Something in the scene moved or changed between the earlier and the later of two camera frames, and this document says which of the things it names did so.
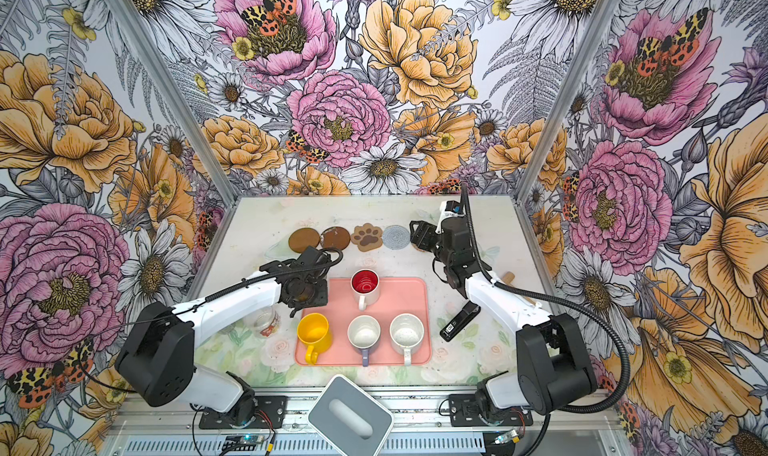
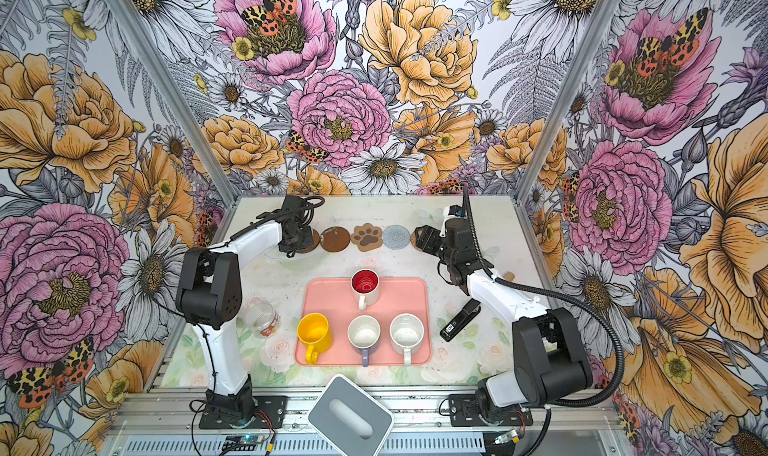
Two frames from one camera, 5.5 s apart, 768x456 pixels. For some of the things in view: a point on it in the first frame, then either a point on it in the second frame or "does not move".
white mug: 407,334 does not move
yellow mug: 314,333 does not move
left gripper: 321,298 -> 307,241
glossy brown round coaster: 335,237 does not move
